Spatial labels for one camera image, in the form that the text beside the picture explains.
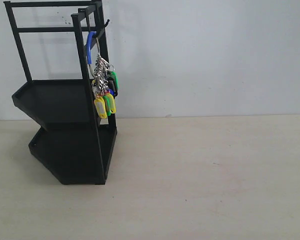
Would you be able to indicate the colourful key tag bunch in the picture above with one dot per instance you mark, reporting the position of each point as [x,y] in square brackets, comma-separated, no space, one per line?
[104,85]

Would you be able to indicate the black two-tier corner rack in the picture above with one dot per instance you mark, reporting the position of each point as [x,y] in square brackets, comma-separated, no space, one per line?
[73,143]

